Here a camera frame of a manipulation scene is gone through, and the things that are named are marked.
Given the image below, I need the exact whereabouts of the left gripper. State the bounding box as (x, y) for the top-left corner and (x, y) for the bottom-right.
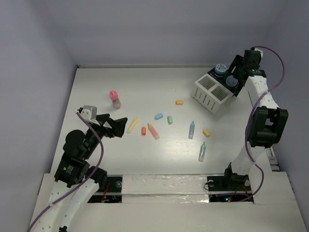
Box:
(83, 113), (128, 158)

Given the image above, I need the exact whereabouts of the clear jar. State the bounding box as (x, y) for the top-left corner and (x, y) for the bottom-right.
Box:
(225, 75), (238, 87)

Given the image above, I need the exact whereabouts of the blue lid jar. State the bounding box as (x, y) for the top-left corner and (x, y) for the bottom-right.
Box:
(214, 64), (227, 78)

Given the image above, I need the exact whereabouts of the pink cap bottle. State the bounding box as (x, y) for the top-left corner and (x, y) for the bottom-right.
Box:
(109, 90), (121, 109)

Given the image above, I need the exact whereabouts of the orange marker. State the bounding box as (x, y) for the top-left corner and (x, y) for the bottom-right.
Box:
(147, 123), (160, 140)

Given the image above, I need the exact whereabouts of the orange cap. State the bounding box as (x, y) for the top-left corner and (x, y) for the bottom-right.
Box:
(175, 100), (184, 105)
(141, 127), (146, 136)

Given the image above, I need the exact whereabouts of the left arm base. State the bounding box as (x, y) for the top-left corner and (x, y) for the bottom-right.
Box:
(88, 175), (123, 203)

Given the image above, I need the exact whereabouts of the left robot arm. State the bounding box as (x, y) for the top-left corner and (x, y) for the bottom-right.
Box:
(31, 107), (127, 232)

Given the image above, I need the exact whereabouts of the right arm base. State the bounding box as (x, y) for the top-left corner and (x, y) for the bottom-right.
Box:
(203, 175), (253, 203)

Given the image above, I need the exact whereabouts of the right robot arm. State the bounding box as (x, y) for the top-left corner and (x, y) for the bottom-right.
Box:
(222, 46), (288, 189)

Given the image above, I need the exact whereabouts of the yellow marker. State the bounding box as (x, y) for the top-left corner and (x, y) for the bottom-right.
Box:
(126, 117), (139, 134)

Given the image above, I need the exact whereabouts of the black and white organizer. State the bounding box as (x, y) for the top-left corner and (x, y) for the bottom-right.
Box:
(190, 68), (237, 115)

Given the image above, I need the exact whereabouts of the blue cap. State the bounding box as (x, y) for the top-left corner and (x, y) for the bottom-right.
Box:
(154, 113), (163, 120)

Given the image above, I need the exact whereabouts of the green cap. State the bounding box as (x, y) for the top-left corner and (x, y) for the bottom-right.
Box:
(167, 116), (173, 125)

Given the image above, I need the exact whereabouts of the yellow cap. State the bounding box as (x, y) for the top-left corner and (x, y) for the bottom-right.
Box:
(203, 129), (211, 138)

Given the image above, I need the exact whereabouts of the blue marker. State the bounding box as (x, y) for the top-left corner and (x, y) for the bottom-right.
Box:
(188, 121), (195, 139)

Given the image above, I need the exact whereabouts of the foil tape strip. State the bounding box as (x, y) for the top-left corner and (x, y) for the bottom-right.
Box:
(121, 174), (209, 204)

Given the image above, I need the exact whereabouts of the green marker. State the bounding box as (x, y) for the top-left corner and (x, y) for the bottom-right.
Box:
(198, 142), (206, 162)

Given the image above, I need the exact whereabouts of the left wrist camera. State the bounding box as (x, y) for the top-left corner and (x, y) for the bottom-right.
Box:
(76, 105), (97, 123)

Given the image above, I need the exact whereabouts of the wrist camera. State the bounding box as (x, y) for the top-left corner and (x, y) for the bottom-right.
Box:
(251, 47), (263, 56)
(76, 105), (97, 123)

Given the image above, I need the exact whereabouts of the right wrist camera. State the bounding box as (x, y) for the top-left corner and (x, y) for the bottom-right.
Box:
(251, 47), (263, 56)

